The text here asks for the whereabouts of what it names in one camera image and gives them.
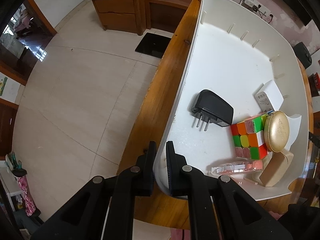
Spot gold round compact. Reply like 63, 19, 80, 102
264, 110, 290, 153

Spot black floor mat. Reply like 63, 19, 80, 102
135, 32, 172, 60

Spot multicoloured puzzle cube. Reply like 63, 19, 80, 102
230, 114, 272, 160

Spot beige case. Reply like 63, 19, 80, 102
244, 149, 294, 188

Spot white charger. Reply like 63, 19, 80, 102
254, 79, 285, 113

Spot black charger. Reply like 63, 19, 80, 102
191, 89, 234, 132

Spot pink toy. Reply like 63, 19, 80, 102
14, 7, 34, 32

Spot wooden shelf unit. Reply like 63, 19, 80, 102
0, 97, 19, 157

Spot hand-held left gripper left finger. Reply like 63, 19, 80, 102
30, 141, 157, 240

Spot person's dark clothing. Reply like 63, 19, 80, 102
275, 200, 320, 240

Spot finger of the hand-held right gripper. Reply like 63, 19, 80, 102
309, 130, 320, 148

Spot teal white brushes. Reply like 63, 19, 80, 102
5, 152, 23, 173

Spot pink floral holder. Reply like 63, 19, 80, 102
12, 169, 38, 217

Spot black wall television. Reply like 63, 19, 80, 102
262, 0, 314, 27

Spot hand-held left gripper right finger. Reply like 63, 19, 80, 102
166, 141, 293, 240

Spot yellow print poster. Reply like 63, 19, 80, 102
0, 76, 8, 97

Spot wooden television bench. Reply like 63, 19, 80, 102
145, 0, 198, 34

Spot wooden drawer cabinet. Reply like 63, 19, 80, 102
87, 0, 159, 36

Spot white plastic storage bin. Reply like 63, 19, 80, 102
153, 0, 308, 202

